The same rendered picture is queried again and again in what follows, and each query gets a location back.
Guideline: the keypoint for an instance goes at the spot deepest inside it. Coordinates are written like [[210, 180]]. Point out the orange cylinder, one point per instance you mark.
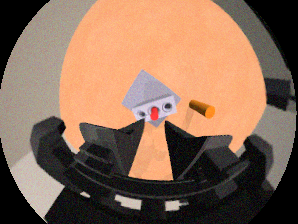
[[202, 108]]

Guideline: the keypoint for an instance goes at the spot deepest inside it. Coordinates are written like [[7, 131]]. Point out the red peg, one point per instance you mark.
[[154, 115]]

